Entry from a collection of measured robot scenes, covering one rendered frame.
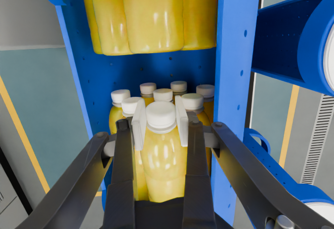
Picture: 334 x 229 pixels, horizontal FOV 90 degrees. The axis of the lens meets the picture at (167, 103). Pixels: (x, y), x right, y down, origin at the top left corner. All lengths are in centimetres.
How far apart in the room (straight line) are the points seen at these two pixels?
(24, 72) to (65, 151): 78
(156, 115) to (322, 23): 43
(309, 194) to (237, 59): 62
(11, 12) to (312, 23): 92
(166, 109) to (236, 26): 12
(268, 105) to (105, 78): 157
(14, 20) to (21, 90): 105
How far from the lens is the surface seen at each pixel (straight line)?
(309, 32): 53
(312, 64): 53
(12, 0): 90
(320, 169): 257
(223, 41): 18
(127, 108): 29
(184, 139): 16
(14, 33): 85
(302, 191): 76
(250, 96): 149
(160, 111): 20
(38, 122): 189
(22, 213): 248
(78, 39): 34
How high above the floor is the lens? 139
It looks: 70 degrees down
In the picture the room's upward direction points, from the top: 174 degrees clockwise
